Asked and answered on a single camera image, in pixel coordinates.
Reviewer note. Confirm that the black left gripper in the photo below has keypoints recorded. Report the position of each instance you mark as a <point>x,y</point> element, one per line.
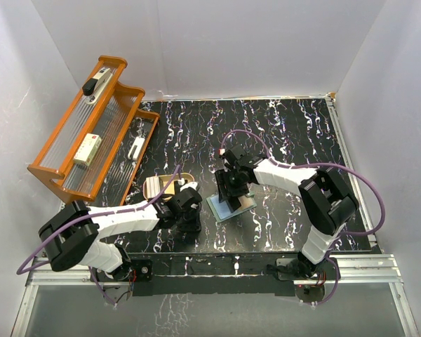
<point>194,224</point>

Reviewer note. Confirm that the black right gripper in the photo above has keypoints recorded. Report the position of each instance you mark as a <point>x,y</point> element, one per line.
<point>226,189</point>

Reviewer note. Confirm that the mint green card holder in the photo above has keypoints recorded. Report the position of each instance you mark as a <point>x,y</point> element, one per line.
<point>222,210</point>

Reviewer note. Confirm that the tan oval wooden tray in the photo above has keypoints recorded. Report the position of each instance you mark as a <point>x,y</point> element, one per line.
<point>173,186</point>

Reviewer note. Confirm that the orange wooden shelf rack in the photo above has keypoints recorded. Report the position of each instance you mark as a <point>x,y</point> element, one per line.
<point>118,118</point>

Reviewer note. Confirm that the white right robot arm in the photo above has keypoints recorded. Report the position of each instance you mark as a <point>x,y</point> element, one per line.
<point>329,203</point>

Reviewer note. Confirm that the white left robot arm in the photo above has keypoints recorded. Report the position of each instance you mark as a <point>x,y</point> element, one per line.
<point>75,236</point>

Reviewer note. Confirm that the white card stack in tray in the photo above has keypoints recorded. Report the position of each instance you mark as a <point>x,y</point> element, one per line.
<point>151,187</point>

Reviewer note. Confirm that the white small clip object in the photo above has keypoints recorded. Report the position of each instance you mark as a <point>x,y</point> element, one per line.
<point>136,148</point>

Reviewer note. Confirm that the white small cardboard box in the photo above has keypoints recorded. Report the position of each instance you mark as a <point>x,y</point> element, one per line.
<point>87,149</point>

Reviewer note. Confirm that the black and white stapler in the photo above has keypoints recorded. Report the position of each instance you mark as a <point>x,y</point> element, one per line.
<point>94,87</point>

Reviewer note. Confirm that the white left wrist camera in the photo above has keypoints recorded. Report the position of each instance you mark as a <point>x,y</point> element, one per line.
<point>184,184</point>

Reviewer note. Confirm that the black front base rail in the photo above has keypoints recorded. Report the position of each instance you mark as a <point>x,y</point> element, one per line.
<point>221,273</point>

